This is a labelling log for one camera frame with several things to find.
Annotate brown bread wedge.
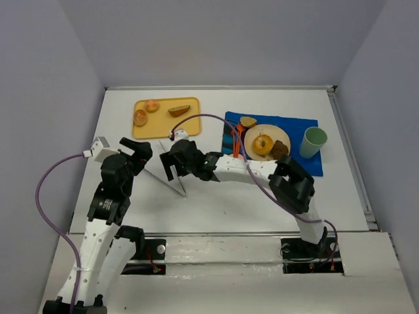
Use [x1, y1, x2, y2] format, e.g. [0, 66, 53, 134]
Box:
[168, 105, 191, 118]

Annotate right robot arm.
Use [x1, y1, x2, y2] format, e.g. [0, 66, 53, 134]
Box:
[160, 139, 327, 254]

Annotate brown chocolate croissant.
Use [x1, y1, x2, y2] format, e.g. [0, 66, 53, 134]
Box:
[270, 140, 289, 160]

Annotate green plastic cup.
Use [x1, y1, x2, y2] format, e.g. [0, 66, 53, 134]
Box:
[299, 127, 328, 159]

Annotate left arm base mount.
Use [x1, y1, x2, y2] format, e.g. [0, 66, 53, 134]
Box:
[116, 226, 166, 275]

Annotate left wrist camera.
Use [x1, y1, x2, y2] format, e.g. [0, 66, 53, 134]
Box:
[82, 137, 118, 163]

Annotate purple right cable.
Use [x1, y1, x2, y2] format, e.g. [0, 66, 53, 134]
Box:
[168, 113, 338, 266]

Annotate orange plastic fork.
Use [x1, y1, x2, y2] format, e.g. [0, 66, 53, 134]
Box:
[233, 123, 246, 158]

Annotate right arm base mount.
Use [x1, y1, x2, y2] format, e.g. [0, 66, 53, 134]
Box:
[280, 237, 344, 275]

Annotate purple cable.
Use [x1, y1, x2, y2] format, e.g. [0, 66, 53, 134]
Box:
[35, 153, 88, 314]
[168, 113, 338, 266]

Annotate blue printed placemat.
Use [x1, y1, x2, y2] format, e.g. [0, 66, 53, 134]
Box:
[225, 111, 323, 177]

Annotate small brown bread roll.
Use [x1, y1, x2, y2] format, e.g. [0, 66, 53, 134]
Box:
[240, 116, 257, 128]

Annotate yellow plastic tray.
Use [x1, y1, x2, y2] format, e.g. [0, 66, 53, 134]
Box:
[132, 97, 200, 139]

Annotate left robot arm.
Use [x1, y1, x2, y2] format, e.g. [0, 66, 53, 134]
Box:
[43, 137, 153, 313]

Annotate sugared round bun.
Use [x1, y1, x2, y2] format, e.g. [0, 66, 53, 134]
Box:
[133, 109, 148, 127]

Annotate metal serving tongs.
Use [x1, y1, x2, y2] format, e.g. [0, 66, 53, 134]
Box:
[145, 139, 187, 198]

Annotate orange plastic spoon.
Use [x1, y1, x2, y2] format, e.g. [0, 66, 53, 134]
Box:
[231, 128, 239, 158]

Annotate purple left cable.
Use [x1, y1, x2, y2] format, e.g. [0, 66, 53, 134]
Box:
[35, 153, 88, 314]

